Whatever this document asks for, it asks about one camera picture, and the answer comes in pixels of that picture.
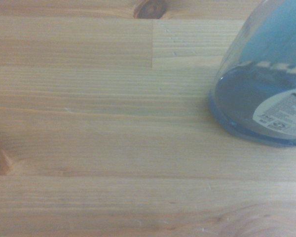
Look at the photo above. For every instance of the blue dish soap bottle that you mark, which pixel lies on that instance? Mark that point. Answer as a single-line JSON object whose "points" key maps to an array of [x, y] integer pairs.
{"points": [[261, 74]]}

